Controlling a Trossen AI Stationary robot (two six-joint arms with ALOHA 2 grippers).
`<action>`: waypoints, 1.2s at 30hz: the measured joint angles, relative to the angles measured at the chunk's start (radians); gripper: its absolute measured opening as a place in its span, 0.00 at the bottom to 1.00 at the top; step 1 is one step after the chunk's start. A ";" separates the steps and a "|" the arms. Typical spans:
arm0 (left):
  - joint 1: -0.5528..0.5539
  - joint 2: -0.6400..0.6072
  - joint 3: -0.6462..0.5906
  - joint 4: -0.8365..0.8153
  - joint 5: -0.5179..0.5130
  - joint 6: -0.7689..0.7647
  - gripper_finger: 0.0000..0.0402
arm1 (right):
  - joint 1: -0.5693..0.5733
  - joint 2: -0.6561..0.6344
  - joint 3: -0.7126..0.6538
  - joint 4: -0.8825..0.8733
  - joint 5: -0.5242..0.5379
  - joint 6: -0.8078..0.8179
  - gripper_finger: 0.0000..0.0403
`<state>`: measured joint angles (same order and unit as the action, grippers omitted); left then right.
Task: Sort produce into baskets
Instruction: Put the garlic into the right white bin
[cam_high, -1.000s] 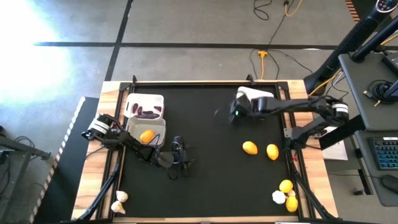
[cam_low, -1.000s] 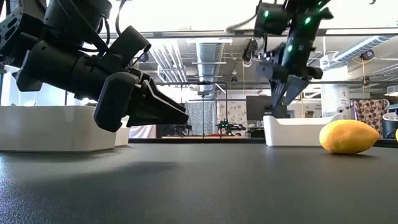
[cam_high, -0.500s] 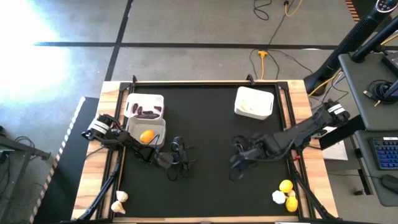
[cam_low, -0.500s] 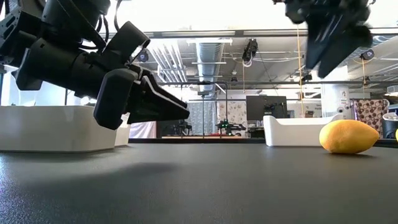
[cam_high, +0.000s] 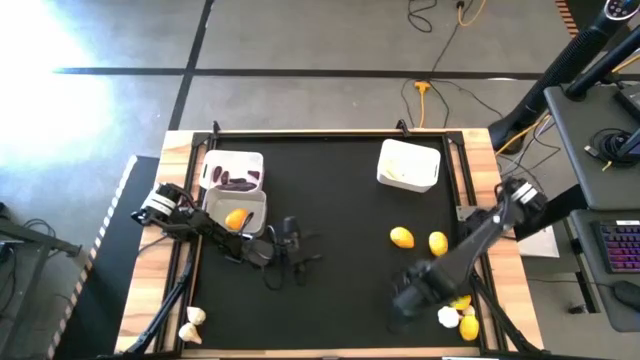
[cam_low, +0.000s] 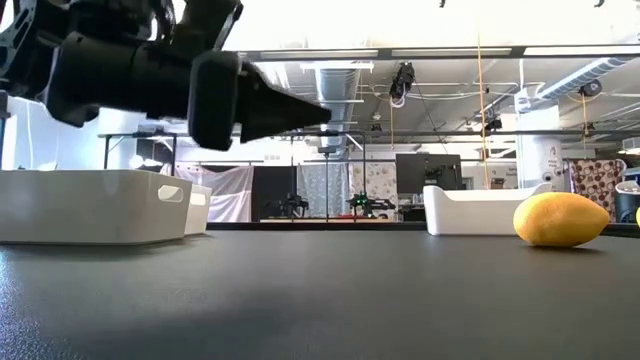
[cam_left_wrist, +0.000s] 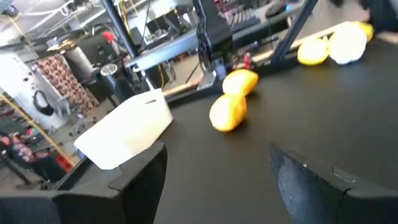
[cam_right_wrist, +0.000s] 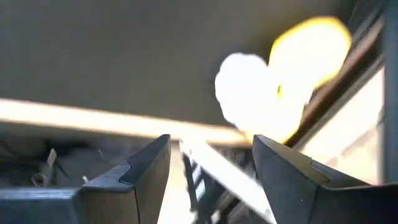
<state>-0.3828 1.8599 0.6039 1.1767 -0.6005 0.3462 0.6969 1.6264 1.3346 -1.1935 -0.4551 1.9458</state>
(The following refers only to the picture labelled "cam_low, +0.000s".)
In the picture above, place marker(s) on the white ceiling pipes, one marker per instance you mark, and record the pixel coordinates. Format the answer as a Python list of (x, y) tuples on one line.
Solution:
[(280, 75)]

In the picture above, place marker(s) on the overhead rig beam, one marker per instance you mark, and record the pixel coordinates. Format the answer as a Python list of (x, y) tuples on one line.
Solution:
[(385, 52)]

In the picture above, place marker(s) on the black monitor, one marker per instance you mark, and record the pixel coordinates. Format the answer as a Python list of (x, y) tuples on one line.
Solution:
[(427, 172)]

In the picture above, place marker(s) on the white round column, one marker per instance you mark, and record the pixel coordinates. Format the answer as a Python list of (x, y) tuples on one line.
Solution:
[(540, 150)]

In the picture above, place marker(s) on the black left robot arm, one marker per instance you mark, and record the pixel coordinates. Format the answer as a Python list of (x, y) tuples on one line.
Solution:
[(90, 75)]

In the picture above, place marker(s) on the black trash bin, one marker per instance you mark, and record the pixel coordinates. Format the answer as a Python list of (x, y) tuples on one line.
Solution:
[(627, 205)]

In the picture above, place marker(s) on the brown polka dot curtain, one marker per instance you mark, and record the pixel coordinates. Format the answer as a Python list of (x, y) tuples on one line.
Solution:
[(595, 185)]

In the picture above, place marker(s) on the silver ventilation duct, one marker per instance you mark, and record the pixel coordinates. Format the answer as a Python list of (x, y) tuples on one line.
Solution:
[(342, 90)]

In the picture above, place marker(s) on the white draped sheet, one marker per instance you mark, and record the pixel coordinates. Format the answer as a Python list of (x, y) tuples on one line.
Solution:
[(230, 190)]

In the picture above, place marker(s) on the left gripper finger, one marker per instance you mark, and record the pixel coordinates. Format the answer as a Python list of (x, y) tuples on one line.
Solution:
[(270, 110)]

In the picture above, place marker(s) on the cream floral curtain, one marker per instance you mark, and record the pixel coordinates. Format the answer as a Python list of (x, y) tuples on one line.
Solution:
[(375, 180)]

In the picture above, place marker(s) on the distant black metal frame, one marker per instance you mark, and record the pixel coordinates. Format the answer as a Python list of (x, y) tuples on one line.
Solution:
[(150, 135)]

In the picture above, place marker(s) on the black backdrop panel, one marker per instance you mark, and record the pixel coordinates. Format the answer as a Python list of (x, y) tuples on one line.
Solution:
[(272, 190)]

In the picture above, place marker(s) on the white plastic basket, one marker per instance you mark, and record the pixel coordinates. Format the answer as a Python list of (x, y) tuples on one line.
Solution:
[(465, 215), (200, 215), (75, 210)]

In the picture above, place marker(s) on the round black ceiling reel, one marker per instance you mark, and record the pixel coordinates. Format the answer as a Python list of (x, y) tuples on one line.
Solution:
[(591, 88)]

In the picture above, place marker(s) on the yellow mango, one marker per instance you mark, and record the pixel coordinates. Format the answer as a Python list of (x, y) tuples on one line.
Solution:
[(560, 220)]

